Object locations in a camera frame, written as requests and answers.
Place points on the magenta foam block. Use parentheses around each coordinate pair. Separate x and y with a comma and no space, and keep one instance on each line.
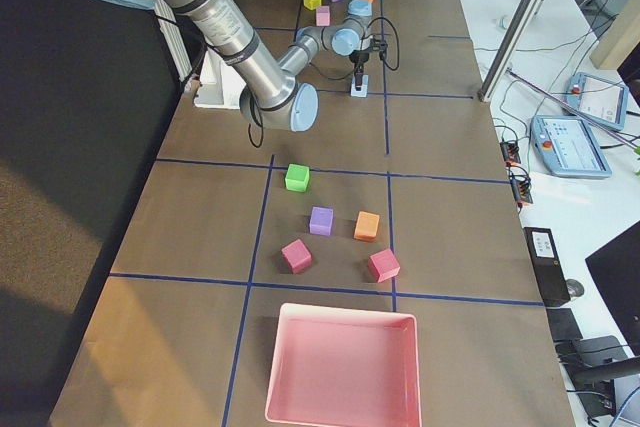
(297,256)

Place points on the pink foam block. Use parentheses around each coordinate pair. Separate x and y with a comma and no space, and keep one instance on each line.
(323,16)

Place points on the reacher grabber stick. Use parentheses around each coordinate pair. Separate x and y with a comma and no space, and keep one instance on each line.
(560,100)

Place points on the white camera mast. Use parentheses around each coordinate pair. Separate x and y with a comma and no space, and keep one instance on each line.
(214,84)

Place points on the far teach pendant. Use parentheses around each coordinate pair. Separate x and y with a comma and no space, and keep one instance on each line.
(603,100)

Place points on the orange connector board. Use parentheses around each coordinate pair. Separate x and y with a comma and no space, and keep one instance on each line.
(510,153)
(521,189)

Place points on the far orange foam block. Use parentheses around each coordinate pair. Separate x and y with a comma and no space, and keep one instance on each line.
(366,227)

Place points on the near teach pendant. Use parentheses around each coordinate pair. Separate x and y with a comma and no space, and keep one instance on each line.
(567,147)

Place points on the red foam block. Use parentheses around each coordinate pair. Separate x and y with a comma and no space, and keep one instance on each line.
(383,265)

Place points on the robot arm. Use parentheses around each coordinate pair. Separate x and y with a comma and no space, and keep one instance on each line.
(272,97)

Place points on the black power adapter box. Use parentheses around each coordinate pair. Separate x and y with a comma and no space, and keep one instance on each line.
(546,266)

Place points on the far purple foam block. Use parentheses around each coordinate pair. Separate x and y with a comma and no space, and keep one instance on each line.
(321,221)

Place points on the green foam block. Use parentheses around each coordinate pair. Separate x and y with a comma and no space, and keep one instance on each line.
(297,178)

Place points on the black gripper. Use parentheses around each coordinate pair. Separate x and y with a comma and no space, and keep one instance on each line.
(358,59)

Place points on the computer monitor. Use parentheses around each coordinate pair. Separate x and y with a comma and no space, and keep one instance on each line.
(614,268)

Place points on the red plastic bin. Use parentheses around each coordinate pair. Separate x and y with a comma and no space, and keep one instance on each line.
(344,367)

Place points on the blue block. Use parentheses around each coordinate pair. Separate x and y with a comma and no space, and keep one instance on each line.
(359,93)

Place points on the teach pendant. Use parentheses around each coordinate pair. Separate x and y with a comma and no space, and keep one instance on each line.
(603,100)
(567,147)

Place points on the aluminium frame post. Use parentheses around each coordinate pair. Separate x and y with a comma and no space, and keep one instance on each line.
(519,22)

